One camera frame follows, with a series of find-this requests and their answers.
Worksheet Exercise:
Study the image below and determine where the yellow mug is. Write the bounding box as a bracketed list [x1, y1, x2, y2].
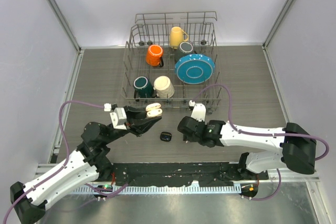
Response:
[170, 26, 189, 49]

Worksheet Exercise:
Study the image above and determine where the dark green mug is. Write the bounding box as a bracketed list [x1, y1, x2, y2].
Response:
[133, 76, 154, 99]

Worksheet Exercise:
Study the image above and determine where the black earbud charging case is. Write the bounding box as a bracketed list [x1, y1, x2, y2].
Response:
[160, 132, 172, 142]

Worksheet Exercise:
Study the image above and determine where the white earbud charging case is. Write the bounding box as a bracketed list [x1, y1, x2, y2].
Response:
[145, 103, 163, 118]

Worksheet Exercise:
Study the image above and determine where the white slotted cable duct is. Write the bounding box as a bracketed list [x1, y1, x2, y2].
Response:
[70, 184, 242, 195]

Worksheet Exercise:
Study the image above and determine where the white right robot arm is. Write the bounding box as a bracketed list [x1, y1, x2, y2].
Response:
[177, 116, 317, 179]

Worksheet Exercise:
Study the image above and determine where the blue dotted plate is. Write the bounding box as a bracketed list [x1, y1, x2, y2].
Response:
[175, 54, 215, 84]

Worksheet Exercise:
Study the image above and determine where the grey wire dish rack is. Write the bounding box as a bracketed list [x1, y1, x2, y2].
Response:
[121, 11, 222, 112]

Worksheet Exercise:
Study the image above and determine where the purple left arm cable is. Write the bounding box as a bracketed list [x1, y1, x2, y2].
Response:
[2, 100, 131, 224]

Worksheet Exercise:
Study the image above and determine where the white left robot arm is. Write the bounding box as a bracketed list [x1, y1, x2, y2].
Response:
[10, 103, 162, 223]

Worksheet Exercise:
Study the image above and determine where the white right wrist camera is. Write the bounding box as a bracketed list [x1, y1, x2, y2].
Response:
[188, 100, 206, 122]

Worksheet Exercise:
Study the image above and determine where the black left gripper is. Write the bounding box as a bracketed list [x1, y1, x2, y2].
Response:
[103, 105, 162, 144]

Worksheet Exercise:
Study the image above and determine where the grey mug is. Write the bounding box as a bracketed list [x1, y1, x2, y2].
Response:
[174, 41, 195, 62]

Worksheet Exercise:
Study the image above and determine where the orange mug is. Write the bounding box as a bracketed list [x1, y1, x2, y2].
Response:
[146, 44, 164, 68]

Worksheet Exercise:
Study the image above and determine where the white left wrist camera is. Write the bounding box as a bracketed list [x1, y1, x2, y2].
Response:
[103, 103, 127, 130]

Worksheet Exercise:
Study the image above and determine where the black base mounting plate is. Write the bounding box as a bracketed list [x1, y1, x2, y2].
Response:
[98, 162, 269, 187]

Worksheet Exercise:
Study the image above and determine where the cream white mug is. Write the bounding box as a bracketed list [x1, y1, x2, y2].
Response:
[154, 76, 175, 99]

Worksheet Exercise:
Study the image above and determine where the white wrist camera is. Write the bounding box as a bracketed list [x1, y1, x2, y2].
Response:
[103, 103, 127, 130]
[188, 100, 206, 122]

